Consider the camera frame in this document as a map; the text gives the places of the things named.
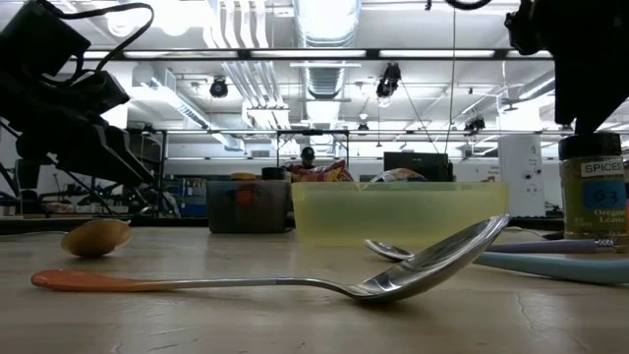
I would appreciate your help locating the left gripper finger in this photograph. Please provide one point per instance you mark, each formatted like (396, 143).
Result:
(113, 157)

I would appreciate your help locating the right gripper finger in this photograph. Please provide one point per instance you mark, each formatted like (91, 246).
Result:
(594, 93)

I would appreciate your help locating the oregano jar black lid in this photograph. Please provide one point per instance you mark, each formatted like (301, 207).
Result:
(592, 206)

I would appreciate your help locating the dark jar yellow lid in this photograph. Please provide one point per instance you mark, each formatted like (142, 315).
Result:
(243, 176)

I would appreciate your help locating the red white snack bag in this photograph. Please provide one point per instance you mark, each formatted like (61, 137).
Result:
(324, 173)

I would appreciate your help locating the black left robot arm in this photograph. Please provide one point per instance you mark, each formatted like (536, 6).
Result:
(39, 39)

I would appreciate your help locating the grey translucent plastic bin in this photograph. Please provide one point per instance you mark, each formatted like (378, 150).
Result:
(268, 211)

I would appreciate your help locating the dark wide monitor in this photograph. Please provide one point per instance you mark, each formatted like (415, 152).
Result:
(417, 164)

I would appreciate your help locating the person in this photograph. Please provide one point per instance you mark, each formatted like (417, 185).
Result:
(307, 155)

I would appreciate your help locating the black overhead crossbar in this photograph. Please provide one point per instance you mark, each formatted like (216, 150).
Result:
(373, 54)

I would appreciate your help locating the yellow translucent plastic bin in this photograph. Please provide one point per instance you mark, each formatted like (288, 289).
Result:
(393, 216)

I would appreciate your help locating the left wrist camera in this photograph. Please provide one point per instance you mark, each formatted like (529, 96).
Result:
(98, 96)

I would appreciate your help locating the black aluminium table frame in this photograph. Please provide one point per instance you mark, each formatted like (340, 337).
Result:
(147, 222)

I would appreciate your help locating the black ceiling camera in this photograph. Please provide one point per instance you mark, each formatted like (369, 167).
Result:
(474, 124)
(388, 81)
(218, 87)

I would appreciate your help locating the silver ventilation duct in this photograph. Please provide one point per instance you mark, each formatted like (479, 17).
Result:
(326, 29)

